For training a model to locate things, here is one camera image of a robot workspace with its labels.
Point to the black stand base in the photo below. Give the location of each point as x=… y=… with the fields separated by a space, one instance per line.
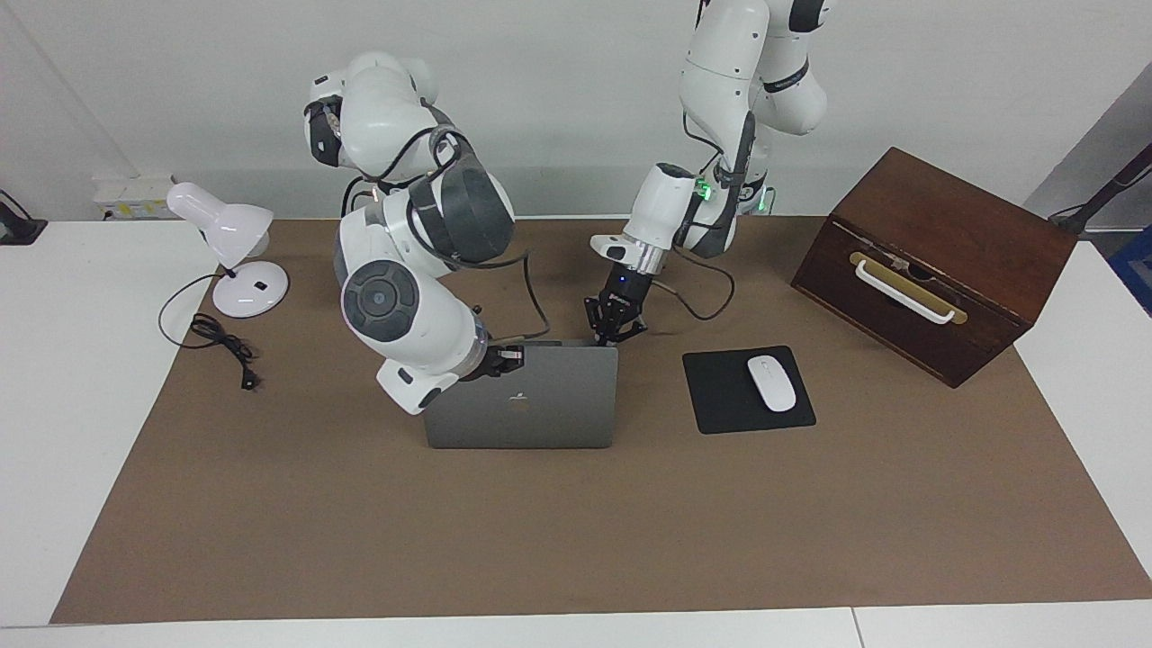
x=18 y=229

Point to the blue crate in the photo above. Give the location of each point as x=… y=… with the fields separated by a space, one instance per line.
x=1136 y=270

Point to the dark brown wooden box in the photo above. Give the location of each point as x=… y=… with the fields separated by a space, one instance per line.
x=954 y=216

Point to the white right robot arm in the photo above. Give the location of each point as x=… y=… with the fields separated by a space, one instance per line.
x=432 y=315

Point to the white wall power strip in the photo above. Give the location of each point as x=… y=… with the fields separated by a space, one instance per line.
x=135 y=198

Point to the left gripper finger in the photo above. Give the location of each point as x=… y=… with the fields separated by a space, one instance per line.
x=632 y=328
x=595 y=317

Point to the grey aluminium laptop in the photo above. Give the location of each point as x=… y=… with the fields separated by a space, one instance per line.
x=540 y=405

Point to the white desk lamp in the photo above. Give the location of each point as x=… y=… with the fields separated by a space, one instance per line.
x=234 y=229

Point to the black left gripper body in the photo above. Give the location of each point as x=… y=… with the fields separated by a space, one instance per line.
x=625 y=288

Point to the brown table mat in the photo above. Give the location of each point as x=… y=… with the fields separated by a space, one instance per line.
x=540 y=540

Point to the white computer mouse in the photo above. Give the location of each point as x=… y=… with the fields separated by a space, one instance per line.
x=772 y=384

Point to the black mouse pad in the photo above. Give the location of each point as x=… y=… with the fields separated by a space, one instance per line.
x=715 y=396

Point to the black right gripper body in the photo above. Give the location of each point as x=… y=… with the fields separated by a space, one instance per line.
x=499 y=362

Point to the black tripod leg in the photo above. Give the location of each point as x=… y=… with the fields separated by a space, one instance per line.
x=1102 y=198

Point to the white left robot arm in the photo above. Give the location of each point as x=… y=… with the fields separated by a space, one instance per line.
x=720 y=63

